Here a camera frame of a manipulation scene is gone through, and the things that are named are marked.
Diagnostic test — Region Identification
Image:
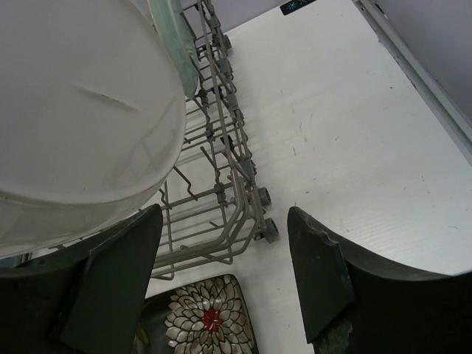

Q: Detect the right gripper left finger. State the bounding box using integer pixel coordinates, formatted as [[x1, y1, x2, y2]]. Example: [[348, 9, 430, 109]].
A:
[[1, 204, 163, 353]]

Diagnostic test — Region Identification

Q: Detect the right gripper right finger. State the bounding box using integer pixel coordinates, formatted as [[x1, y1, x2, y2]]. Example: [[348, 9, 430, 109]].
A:
[[287, 206, 471, 353]]

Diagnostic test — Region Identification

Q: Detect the black floral square plate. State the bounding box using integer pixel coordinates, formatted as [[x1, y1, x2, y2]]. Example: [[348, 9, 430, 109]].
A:
[[131, 274, 259, 354]]

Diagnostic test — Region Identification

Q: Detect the pale green plate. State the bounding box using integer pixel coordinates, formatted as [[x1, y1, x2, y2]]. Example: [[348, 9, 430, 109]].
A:
[[148, 0, 199, 98]]

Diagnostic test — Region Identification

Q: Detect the right black table label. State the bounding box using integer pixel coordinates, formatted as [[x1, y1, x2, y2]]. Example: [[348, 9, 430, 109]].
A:
[[280, 0, 316, 15]]

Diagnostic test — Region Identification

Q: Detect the grey wire dish rack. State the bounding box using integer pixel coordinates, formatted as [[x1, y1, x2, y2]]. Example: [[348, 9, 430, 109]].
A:
[[148, 1, 279, 280]]

